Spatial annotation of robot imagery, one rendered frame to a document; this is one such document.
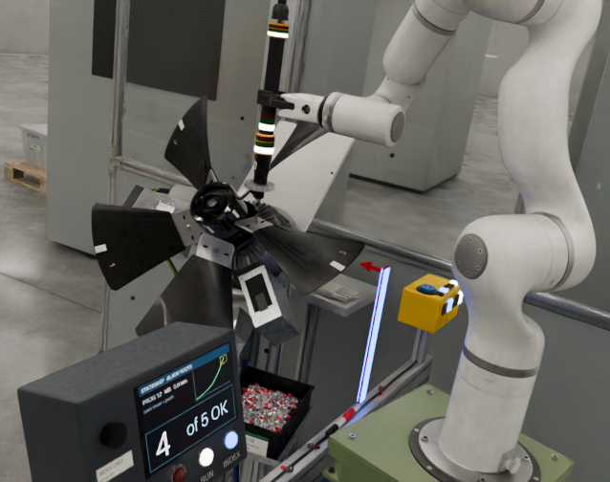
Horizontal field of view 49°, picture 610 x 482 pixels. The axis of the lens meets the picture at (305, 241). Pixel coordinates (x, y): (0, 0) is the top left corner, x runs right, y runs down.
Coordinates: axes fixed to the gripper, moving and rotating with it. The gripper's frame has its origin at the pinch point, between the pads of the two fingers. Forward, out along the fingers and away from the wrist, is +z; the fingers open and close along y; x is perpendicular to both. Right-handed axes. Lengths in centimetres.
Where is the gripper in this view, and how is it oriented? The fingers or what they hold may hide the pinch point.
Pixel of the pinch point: (271, 98)
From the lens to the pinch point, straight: 152.0
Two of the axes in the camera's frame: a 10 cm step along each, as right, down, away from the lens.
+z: -8.3, -2.9, 4.8
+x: 1.4, -9.4, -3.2
